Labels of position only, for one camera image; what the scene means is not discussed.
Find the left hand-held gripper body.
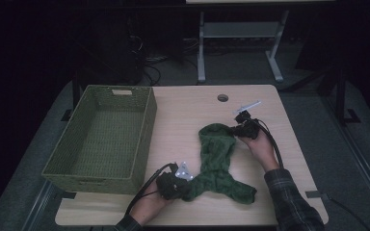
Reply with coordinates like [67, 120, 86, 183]
[155, 161, 195, 201]

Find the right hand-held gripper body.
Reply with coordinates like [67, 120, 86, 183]
[232, 99, 263, 141]

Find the green knitted cloth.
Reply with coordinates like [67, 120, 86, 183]
[181, 122, 258, 206]

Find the green woven basket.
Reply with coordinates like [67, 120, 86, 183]
[41, 84, 158, 195]

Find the person's right hand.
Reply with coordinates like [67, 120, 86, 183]
[238, 127, 281, 173]

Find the person's left hand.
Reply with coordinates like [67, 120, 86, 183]
[129, 182, 175, 227]

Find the grey tape strip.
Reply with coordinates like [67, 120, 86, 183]
[304, 190, 330, 200]

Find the white metal stand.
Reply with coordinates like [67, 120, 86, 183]
[197, 9, 291, 85]

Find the black metal stand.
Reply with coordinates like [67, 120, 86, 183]
[60, 71, 82, 123]
[317, 62, 362, 127]

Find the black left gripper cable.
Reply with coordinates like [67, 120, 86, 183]
[124, 162, 179, 217]

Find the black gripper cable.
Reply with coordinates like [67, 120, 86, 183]
[124, 162, 179, 217]
[252, 117, 285, 171]

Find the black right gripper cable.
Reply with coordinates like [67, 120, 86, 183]
[252, 117, 285, 171]

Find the tangle of floor cables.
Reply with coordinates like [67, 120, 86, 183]
[127, 34, 200, 87]

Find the metal floor rail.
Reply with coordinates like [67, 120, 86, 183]
[321, 95, 370, 223]
[21, 179, 56, 231]

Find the black floor cable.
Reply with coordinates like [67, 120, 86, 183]
[326, 194, 370, 231]

